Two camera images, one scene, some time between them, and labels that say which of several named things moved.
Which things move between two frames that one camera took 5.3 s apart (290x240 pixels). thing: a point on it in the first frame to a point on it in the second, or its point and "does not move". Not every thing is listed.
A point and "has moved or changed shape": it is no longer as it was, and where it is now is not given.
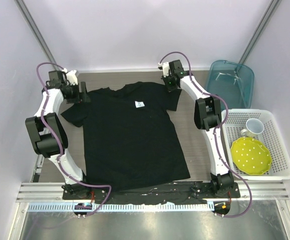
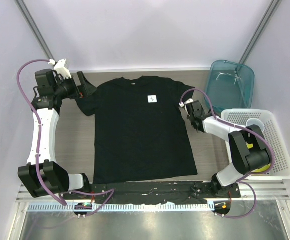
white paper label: [139, 104] to [151, 99]
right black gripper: [169, 88] to [188, 117]
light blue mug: [255, 127] does not move
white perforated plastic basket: [282, 166] does not move
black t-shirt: [128, 138] has moved or changed shape
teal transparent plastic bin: [233, 82] does not move
